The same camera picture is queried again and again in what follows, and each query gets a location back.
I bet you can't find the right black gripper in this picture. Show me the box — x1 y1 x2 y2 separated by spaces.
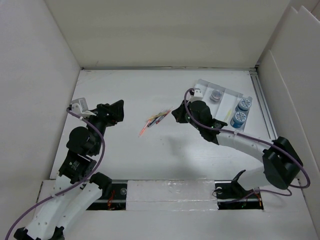
171 99 203 131

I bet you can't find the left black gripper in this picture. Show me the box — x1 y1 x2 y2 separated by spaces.
83 99 124 154

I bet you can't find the clear paperclip jar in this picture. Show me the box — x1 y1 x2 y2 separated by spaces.
209 89 223 103

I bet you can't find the beige yellow highlighter pen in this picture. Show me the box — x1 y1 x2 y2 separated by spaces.
224 109 233 123

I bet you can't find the white compartment tray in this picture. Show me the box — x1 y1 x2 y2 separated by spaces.
194 79 253 132

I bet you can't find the blue round jar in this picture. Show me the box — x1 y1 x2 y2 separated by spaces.
235 98 252 112
230 111 247 129

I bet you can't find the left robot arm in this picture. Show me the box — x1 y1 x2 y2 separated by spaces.
13 98 125 240

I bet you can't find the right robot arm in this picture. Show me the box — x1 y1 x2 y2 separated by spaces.
172 100 306 197

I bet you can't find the red gel pen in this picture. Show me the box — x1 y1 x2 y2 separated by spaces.
155 108 173 125

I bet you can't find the black gel pen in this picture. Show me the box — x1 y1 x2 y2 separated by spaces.
147 109 166 128

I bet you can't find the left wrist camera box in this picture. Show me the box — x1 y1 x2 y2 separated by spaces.
70 97 89 116

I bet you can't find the aluminium rail right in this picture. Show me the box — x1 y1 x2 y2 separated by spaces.
249 68 278 140

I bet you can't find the front mounting rail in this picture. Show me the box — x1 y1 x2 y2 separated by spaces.
92 180 264 212

